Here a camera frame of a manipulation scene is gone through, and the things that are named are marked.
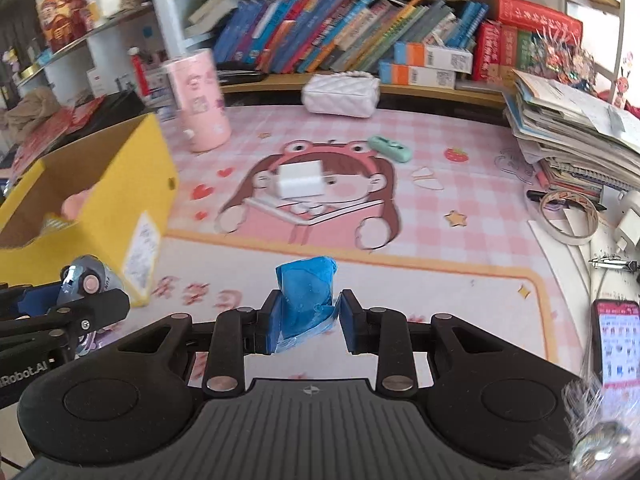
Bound red paper packets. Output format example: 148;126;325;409
10;97;106;171

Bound white tape roll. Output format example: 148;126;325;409
537;187;601;247

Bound yellow cardboard box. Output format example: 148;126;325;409
0;112;180;308

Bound red thick book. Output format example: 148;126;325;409
487;0;584;36

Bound orange and blue carton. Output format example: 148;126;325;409
394;41;473;75
378;60;457;90

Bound white charger plug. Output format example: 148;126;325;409
272;160;326;201

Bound red cartoon deer figure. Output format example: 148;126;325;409
610;65;640;116

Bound red and white bottle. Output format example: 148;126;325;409
129;47;151;98

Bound black flat case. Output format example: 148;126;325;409
215;62;268;85

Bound mint green small case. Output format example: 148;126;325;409
367;135;412;162

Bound brown cloth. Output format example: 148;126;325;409
0;86;63;136

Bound colourful paper ornament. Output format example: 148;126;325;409
530;30;598;93

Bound smartphone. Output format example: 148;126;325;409
590;299;640;391

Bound red upright book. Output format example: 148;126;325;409
472;20;502;82

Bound old worn books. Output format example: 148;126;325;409
187;0;251;36

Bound white quilted bag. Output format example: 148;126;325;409
301;71;379;118

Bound crumpled clear plastic wrap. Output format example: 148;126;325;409
560;375;640;480

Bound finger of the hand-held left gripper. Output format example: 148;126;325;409
42;287;132;346
0;282;63;321

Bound stack of papers and notebooks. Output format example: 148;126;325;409
502;67;640;201

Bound pink printed tablecloth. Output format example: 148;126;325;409
75;102;616;401

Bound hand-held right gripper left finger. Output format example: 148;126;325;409
115;289;282;398

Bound white bookshelf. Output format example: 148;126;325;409
15;0;631;111

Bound white power adapter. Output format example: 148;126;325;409
614;190;640;253

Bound row of colourful books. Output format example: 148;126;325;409
212;0;491;76

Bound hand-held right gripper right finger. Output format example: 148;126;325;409
339;289;508;398

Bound red fortune god doll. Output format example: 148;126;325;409
37;0;91;53

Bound black pen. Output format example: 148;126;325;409
525;189;608;211

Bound small white printed box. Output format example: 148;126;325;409
56;254;126;356

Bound pink cylindrical container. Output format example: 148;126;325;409
164;48;232;153

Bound blue plastic packet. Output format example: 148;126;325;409
275;256;337;356

